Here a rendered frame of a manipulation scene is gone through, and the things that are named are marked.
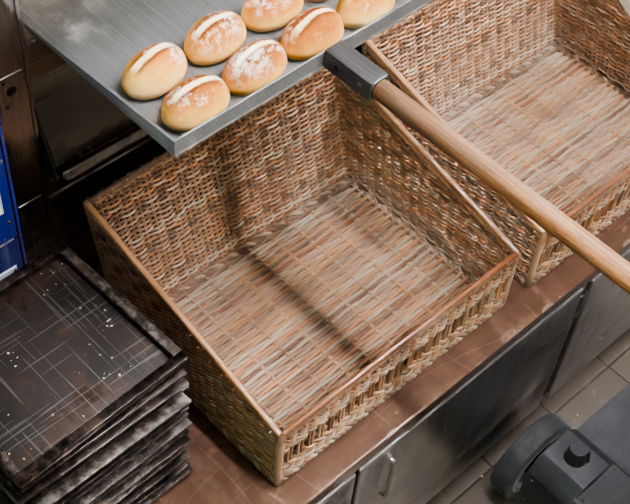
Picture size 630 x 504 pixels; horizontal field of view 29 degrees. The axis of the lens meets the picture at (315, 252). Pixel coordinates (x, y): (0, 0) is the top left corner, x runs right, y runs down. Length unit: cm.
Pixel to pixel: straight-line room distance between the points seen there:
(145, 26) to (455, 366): 80
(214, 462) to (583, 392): 113
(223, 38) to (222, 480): 71
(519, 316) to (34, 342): 89
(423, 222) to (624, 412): 67
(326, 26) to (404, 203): 66
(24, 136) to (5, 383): 37
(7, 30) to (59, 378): 47
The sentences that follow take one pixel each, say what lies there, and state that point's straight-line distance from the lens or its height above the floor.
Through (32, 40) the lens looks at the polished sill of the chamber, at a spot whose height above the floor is 118.
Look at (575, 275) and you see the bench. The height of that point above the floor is 58.
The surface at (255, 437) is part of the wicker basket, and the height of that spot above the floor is 66.
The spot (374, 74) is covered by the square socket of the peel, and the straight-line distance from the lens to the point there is 164.
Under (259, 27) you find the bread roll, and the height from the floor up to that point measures 120.
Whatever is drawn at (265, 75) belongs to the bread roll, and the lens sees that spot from 163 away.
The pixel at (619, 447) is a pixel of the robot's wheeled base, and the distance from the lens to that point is 261.
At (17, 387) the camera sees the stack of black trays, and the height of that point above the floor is 90.
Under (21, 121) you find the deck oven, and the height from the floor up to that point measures 104.
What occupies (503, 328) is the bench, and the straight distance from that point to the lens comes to 220.
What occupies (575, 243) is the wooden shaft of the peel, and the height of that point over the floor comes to 120.
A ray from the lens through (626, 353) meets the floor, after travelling 296.
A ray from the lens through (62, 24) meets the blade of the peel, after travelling 176.
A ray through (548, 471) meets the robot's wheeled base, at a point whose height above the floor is 20.
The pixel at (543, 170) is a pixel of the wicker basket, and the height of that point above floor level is 59.
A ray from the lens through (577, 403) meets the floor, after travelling 285.
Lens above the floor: 232
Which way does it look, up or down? 51 degrees down
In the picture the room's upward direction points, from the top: 6 degrees clockwise
